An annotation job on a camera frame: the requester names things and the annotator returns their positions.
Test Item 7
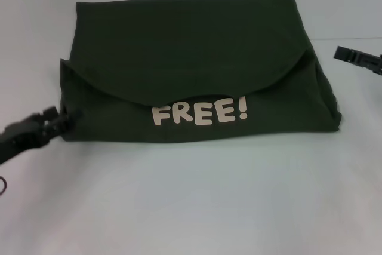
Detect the dark green t-shirt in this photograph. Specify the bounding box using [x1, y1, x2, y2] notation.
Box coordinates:
[58, 0, 343, 143]

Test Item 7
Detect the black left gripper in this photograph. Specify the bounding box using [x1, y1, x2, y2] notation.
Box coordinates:
[0, 105, 84, 167]

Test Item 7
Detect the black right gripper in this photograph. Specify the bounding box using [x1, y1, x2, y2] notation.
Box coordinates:
[333, 45, 382, 77]

